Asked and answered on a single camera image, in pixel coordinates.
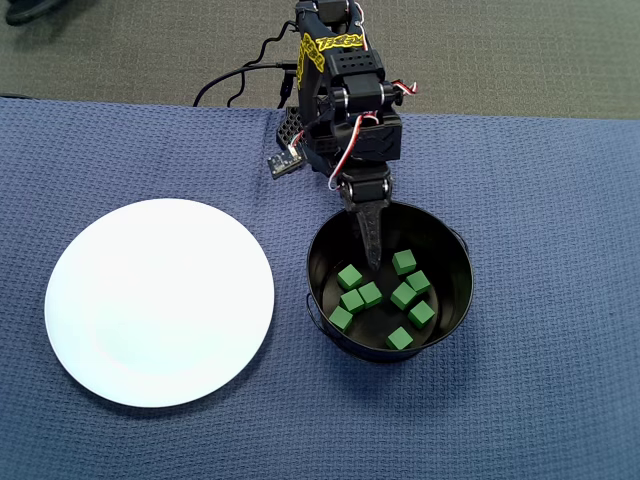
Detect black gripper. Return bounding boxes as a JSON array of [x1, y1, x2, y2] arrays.
[[340, 118, 404, 274]]

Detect black shoe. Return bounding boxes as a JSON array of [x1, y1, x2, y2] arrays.
[[4, 0, 65, 26]]

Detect black wavy cable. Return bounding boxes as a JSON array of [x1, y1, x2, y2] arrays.
[[227, 19, 301, 108]]

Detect black power cable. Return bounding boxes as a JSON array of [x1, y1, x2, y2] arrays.
[[193, 59, 301, 108]]

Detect white round plate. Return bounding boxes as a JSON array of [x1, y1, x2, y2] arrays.
[[43, 197, 276, 409]]

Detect black wire bucket handle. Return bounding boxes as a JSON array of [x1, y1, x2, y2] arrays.
[[304, 291, 354, 355]]

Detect black camera circuit board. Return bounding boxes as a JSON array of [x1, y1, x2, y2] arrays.
[[266, 146, 306, 180]]

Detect black metal bucket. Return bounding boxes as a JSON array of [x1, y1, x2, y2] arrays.
[[304, 199, 475, 364]]

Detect blue woven tablecloth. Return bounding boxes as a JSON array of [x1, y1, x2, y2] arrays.
[[0, 94, 640, 480]]

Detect green cube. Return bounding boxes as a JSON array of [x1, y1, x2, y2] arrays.
[[391, 248, 418, 276], [389, 281, 418, 311], [385, 325, 415, 351], [328, 305, 355, 333], [405, 269, 432, 295], [339, 288, 366, 315], [357, 281, 384, 309], [407, 299, 436, 330], [336, 263, 364, 291]]

